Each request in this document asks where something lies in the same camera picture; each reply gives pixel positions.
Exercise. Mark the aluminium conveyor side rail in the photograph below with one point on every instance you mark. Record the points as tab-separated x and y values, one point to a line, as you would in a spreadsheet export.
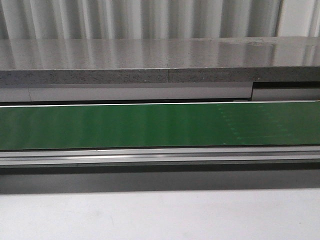
160	159

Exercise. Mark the green conveyor belt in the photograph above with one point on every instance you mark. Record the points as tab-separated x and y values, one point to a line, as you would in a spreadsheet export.
46	127

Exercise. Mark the grey stone counter slab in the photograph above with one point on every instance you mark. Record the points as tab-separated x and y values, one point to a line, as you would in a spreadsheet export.
137	61

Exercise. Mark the grey panel under counter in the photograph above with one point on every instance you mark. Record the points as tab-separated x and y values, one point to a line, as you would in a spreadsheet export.
146	92

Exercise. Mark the white corrugated curtain backdrop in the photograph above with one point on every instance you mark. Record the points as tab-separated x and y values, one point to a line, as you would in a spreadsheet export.
158	19

